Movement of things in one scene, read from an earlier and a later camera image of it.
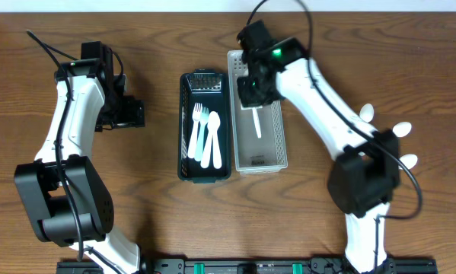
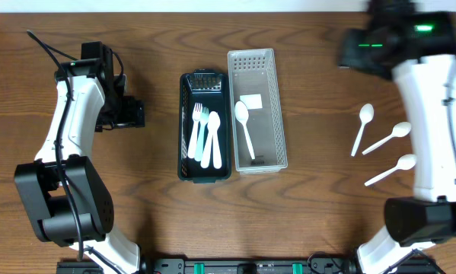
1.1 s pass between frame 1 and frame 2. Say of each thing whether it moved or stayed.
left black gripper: stayed
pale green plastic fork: stayed
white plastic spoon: stayed
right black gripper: moved
